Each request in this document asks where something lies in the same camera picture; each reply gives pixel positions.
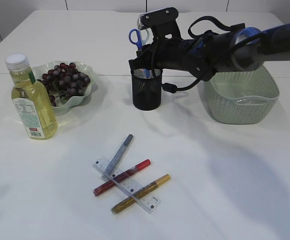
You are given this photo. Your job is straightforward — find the green woven plastic basket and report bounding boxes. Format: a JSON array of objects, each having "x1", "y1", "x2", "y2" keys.
[{"x1": 197, "y1": 66, "x2": 279, "y2": 125}]

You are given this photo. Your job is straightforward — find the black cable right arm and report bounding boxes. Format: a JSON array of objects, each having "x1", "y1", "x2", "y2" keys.
[{"x1": 149, "y1": 16, "x2": 268, "y2": 94}]

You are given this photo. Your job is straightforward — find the silver glitter pen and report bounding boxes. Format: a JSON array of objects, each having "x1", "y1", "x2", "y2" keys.
[{"x1": 101, "y1": 134, "x2": 134, "y2": 181}]

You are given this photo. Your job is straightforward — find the red glitter pen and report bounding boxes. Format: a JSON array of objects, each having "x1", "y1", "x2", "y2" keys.
[{"x1": 93, "y1": 159, "x2": 151, "y2": 197}]

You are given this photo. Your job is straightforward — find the clear plastic ruler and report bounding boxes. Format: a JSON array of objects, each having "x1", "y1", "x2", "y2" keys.
[{"x1": 93, "y1": 157, "x2": 160, "y2": 215}]

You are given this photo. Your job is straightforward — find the black mesh pen holder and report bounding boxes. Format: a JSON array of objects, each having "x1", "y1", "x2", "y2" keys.
[{"x1": 131, "y1": 68, "x2": 163, "y2": 111}]

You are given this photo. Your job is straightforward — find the blue scissors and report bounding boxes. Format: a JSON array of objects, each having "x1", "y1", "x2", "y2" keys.
[{"x1": 128, "y1": 28, "x2": 150, "y2": 79}]

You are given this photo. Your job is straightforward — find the yellow tea drink bottle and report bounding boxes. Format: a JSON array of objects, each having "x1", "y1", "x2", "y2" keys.
[{"x1": 5, "y1": 53, "x2": 58, "y2": 140}]

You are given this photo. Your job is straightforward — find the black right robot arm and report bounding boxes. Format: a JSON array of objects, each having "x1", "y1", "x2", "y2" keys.
[{"x1": 129, "y1": 23, "x2": 290, "y2": 82}]

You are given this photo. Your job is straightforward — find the purple artificial grape bunch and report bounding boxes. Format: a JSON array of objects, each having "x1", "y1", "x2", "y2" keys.
[{"x1": 36, "y1": 62, "x2": 91, "y2": 108}]

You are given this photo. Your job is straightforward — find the gold glitter pen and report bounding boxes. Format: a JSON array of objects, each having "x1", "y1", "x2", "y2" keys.
[{"x1": 111, "y1": 174, "x2": 171, "y2": 215}]

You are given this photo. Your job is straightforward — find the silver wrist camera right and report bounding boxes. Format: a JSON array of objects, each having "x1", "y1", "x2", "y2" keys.
[{"x1": 137, "y1": 7, "x2": 181, "y2": 40}]

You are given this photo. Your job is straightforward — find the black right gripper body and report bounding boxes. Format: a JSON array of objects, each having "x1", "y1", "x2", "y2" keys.
[{"x1": 128, "y1": 37, "x2": 193, "y2": 73}]

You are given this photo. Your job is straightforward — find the green wavy plastic plate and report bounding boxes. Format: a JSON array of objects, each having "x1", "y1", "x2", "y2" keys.
[{"x1": 31, "y1": 59, "x2": 97, "y2": 115}]

